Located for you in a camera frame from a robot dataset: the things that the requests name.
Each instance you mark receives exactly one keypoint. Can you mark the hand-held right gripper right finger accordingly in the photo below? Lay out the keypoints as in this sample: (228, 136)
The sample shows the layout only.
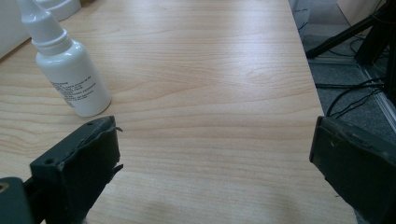
(355, 165)

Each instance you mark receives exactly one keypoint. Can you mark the black metal stand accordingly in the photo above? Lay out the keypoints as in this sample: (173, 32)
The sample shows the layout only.
(370, 31)

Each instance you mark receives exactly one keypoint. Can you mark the white box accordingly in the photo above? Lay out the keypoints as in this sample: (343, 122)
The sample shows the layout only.
(11, 32)

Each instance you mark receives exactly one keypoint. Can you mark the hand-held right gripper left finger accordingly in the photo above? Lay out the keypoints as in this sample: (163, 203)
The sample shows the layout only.
(81, 168)

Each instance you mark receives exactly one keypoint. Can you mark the white dropper bottle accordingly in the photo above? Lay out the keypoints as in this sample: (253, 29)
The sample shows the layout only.
(70, 70)

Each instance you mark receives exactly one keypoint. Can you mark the white round container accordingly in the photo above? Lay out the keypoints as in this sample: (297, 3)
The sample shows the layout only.
(60, 7)

